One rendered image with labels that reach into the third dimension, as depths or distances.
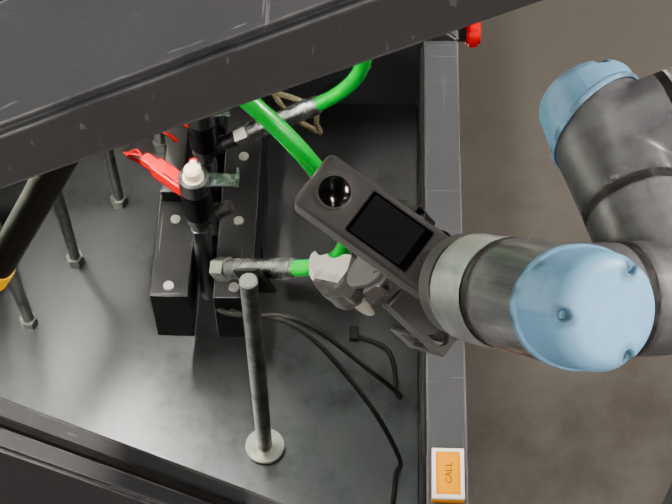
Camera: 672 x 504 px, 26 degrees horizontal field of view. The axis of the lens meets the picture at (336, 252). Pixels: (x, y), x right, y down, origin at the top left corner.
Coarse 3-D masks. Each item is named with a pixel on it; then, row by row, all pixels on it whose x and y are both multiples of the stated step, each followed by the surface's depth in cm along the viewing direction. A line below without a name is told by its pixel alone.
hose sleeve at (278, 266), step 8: (224, 264) 126; (232, 264) 125; (240, 264) 124; (248, 264) 124; (256, 264) 123; (264, 264) 123; (272, 264) 122; (280, 264) 121; (288, 264) 121; (224, 272) 126; (232, 272) 125; (264, 272) 123; (272, 272) 122; (280, 272) 121; (288, 272) 121
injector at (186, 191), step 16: (208, 176) 133; (192, 192) 133; (208, 192) 134; (192, 208) 135; (208, 208) 136; (224, 208) 137; (192, 224) 138; (208, 224) 138; (208, 240) 141; (208, 256) 143; (208, 272) 146; (208, 288) 148
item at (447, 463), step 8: (440, 456) 135; (448, 456) 135; (456, 456) 135; (440, 464) 134; (448, 464) 134; (456, 464) 134; (440, 472) 134; (448, 472) 134; (456, 472) 134; (440, 480) 133; (448, 480) 133; (456, 480) 133; (440, 488) 133; (448, 488) 133; (456, 488) 133
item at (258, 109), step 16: (256, 112) 104; (272, 112) 105; (272, 128) 105; (288, 128) 105; (288, 144) 106; (304, 144) 106; (304, 160) 106; (320, 160) 107; (336, 256) 115; (304, 272) 120
